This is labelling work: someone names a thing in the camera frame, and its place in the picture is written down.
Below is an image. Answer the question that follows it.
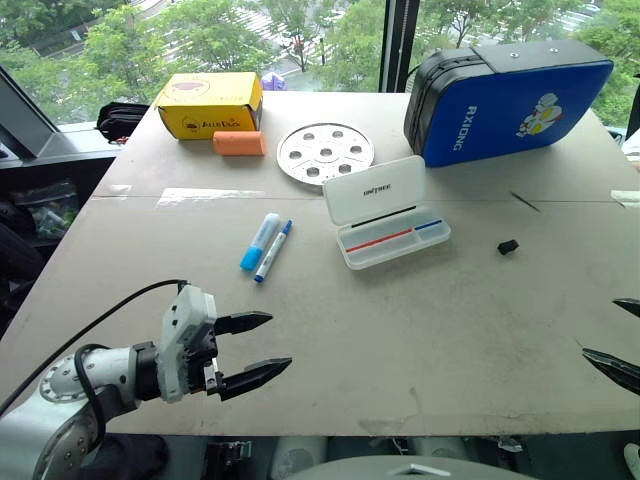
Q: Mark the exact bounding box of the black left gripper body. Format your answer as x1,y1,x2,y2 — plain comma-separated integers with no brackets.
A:
181,318,226,400

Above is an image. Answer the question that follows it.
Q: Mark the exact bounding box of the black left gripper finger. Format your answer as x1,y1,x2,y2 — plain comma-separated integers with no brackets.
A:
214,310,274,339
220,356,294,402

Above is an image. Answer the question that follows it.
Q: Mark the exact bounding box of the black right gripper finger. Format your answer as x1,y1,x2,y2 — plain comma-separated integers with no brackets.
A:
611,297,640,319
581,347,640,397

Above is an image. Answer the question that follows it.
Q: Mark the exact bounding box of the white open pencil case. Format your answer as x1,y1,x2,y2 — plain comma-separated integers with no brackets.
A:
321,154,452,272

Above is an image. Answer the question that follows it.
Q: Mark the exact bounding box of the blue and black hard case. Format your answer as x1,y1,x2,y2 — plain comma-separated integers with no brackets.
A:
403,39,616,169

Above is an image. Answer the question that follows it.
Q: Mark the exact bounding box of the white marker with blue cap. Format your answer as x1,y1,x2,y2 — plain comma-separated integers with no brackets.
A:
253,218,295,285

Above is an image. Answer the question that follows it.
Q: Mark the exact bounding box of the white highlighter with blue cap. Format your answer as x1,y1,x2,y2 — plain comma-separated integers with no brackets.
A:
239,211,282,273

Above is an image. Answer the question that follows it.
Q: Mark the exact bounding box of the black clamp under table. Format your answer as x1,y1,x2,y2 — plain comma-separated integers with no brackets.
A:
206,439,252,480

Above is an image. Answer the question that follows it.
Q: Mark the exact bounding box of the grey rounded shape under table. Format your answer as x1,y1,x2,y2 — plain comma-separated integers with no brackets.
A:
271,436,329,480

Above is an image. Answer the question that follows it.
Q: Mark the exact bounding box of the dark cloth under table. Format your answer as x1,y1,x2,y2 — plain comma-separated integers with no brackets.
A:
87,433,169,480

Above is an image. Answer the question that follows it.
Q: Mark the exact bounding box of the thin dark stick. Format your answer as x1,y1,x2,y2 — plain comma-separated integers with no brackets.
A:
509,190,543,214

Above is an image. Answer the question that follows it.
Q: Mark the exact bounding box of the orange foam block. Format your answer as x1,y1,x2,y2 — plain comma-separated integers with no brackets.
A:
211,130,267,159

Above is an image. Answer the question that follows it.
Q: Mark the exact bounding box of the grey robot torso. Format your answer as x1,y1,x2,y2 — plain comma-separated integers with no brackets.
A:
286,455,540,480

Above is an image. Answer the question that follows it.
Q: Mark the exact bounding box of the round perforated metal plate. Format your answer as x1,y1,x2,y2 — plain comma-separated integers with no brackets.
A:
275,122,376,192

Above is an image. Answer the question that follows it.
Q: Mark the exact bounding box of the yellow cardboard box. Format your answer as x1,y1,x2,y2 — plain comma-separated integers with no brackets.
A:
154,71,265,143

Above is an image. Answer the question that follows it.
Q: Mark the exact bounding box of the black bag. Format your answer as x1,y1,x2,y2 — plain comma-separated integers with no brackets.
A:
95,101,152,147

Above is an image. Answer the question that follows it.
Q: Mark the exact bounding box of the purple object outside window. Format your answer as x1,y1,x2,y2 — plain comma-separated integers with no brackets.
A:
260,70,288,93

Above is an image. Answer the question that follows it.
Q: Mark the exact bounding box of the dark window mullion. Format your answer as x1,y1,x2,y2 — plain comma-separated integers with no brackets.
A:
379,0,424,94

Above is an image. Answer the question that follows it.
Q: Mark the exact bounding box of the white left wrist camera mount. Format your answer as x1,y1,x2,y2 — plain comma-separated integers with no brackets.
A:
154,284,219,404

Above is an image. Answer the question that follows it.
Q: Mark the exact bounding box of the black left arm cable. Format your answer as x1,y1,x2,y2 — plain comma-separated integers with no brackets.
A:
0,278,191,451

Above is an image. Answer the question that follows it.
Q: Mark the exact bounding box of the dark slanted window frame beam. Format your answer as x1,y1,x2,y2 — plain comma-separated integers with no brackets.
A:
0,64,122,162

